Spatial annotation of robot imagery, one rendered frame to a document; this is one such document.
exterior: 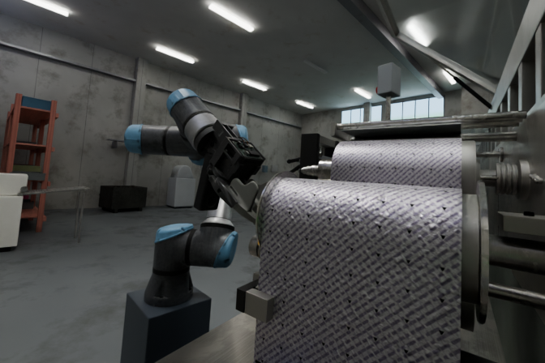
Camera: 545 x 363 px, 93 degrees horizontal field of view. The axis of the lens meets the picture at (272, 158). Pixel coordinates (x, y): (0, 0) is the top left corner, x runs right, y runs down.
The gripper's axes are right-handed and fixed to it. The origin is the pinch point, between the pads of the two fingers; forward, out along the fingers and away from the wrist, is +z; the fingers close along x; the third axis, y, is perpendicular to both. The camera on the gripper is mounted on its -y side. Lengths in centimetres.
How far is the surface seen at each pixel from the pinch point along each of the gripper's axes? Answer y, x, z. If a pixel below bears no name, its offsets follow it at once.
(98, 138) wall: -503, 295, -738
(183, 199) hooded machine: -559, 529, -518
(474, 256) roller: 19.8, -4.2, 21.1
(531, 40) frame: 50, 25, 7
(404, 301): 11.8, -4.8, 20.5
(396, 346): 8.0, -4.8, 23.0
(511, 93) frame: 49, 50, 8
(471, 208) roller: 23.0, -2.2, 18.2
